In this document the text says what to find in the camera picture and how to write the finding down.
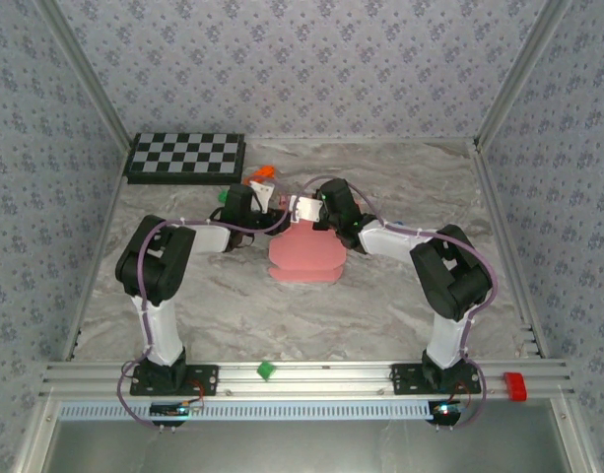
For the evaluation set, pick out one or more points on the green cube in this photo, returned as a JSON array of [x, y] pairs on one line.
[[266, 371]]

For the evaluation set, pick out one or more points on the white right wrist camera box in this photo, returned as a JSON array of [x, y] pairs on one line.
[[306, 209]]

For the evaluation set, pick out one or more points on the orange toy block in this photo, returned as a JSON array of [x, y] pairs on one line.
[[266, 171]]

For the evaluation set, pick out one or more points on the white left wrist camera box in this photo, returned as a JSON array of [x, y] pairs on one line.
[[262, 194]]

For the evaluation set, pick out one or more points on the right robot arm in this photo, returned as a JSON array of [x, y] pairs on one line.
[[447, 340]]

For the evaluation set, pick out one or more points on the aluminium frame leg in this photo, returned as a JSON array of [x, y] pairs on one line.
[[575, 438], [35, 438]]

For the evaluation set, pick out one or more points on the red plastic block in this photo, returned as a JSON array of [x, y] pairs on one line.
[[515, 386]]

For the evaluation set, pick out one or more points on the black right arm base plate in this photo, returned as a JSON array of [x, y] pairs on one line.
[[405, 379]]

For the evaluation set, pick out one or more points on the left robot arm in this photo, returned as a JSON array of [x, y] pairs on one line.
[[158, 330]]

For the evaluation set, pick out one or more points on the pink paper box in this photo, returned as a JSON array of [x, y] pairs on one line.
[[306, 256]]

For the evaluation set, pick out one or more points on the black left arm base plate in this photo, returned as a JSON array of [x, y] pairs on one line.
[[205, 379]]

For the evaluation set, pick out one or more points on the green toy block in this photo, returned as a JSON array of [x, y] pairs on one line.
[[223, 196]]

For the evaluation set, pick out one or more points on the aluminium table edge rail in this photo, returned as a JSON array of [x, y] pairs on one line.
[[98, 246], [499, 222]]

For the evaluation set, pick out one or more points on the grey metal sheet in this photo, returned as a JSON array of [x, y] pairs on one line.
[[301, 448]]

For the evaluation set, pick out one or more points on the aluminium corner post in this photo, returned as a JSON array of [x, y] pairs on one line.
[[519, 74], [88, 74]]

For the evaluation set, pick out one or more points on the black and white chessboard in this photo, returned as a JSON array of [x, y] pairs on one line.
[[183, 157]]

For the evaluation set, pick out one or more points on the wide aluminium base rail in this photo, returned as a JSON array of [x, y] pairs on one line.
[[331, 379]]

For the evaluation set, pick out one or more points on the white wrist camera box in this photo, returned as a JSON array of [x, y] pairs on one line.
[[306, 209], [262, 194]]

